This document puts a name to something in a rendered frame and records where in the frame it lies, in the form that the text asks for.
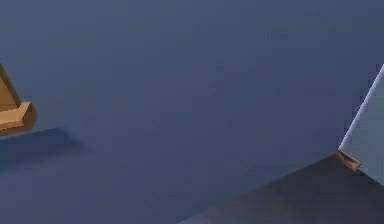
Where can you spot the brown wooden shelf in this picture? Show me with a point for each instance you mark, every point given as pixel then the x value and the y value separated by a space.
pixel 13 116

